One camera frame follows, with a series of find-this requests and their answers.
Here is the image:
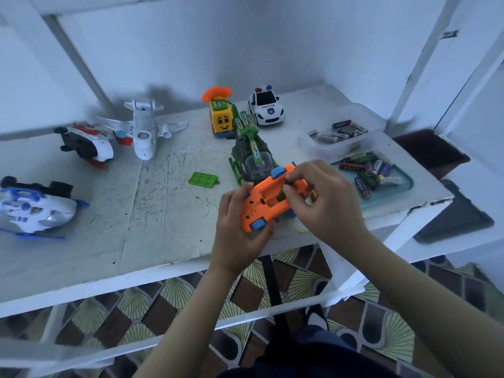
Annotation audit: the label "person's left hand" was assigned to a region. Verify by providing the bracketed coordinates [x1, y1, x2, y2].
[208, 183, 277, 276]

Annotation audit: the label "person's right hand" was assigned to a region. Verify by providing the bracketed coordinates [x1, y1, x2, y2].
[282, 160, 370, 249]

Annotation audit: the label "green orange toy car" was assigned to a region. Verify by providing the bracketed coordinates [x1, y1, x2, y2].
[240, 163, 316, 234]

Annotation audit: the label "pile of batteries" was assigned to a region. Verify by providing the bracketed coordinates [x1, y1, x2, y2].
[339, 152, 403, 199]

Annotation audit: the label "green battery cover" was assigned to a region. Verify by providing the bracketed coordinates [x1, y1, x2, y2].
[187, 171, 220, 188]

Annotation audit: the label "teal container lid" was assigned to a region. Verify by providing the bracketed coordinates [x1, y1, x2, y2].
[334, 151, 414, 211]

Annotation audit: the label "heap of mixed batteries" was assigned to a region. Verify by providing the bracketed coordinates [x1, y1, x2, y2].
[309, 119, 369, 145]

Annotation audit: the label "dark green toy helicopter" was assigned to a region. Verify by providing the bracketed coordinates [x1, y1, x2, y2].
[228, 111, 280, 186]

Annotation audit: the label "clear plastic container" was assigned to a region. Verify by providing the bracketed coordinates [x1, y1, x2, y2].
[298, 103, 389, 164]

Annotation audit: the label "dark brown storage box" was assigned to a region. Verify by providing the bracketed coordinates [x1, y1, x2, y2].
[391, 128, 471, 180]

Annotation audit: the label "black white toy car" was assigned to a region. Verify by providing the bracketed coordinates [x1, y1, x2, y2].
[248, 85, 286, 128]

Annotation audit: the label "grey storage box lid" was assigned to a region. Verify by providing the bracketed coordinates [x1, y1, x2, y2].
[413, 179, 496, 245]

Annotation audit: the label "yellow orange toy car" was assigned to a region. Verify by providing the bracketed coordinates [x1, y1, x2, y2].
[202, 86, 239, 140]

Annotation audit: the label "white toy airplane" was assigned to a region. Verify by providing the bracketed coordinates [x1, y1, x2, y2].
[94, 99, 189, 161]

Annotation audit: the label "red white toy vehicle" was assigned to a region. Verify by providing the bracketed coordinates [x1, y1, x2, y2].
[54, 124, 135, 169]

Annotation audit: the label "white blue toy vehicle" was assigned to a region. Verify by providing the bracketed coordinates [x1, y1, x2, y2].
[0, 176, 90, 240]

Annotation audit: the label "person's left forearm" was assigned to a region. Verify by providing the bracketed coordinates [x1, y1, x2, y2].
[134, 264, 253, 378]

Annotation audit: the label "person's right forearm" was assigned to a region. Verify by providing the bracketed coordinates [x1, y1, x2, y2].
[339, 230, 504, 378]

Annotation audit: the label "person's dark trousers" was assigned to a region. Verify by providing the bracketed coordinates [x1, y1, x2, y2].
[220, 327, 403, 378]

